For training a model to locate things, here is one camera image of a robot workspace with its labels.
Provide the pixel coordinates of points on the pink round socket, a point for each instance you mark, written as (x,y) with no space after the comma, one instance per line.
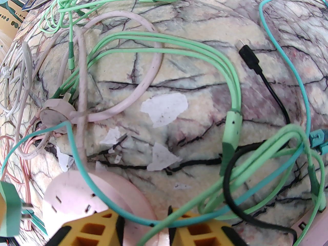
(74,188)

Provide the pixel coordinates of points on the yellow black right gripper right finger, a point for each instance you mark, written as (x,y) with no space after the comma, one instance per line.
(200,232)

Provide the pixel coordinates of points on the teal charger plug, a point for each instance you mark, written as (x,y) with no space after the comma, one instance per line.
(317,140)

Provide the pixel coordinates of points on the light green charger plug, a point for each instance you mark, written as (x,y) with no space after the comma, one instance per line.
(10,209)

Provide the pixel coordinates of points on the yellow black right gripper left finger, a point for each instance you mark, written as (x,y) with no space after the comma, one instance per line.
(89,229)

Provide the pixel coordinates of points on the pink charger plug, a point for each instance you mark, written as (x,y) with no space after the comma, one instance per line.
(312,229)

